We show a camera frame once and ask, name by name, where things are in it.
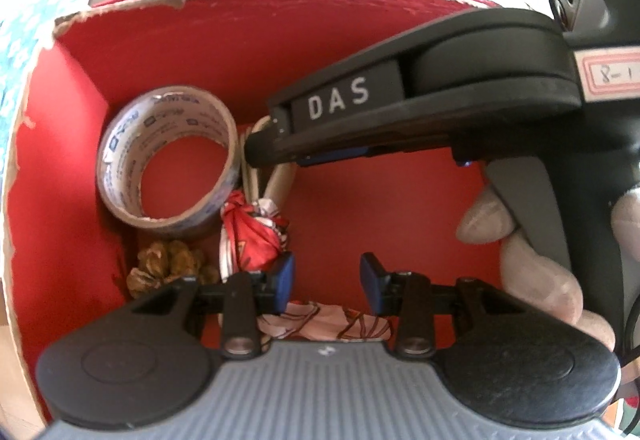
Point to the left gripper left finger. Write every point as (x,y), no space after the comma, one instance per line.
(238,302)

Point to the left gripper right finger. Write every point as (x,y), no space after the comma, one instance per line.
(415,301)

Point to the brown pine cone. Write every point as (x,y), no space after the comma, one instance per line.
(162,263)

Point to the printed packing tape roll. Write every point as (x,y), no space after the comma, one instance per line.
(168,161)

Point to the right hand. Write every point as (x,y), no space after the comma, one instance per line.
(527,275)

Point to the large red cardboard box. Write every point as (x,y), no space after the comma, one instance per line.
(68,71)

